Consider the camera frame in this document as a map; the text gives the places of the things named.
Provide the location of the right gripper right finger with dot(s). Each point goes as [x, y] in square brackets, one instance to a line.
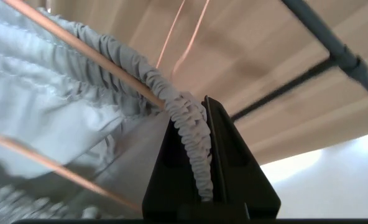
[240, 180]

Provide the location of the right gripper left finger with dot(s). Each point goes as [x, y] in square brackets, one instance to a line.
[171, 180]

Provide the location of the pale grey shorts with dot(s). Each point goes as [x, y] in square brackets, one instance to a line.
[47, 109]

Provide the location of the black clothes rack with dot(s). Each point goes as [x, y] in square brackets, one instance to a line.
[327, 38]

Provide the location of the beige curtain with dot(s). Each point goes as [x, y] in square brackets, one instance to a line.
[249, 46]

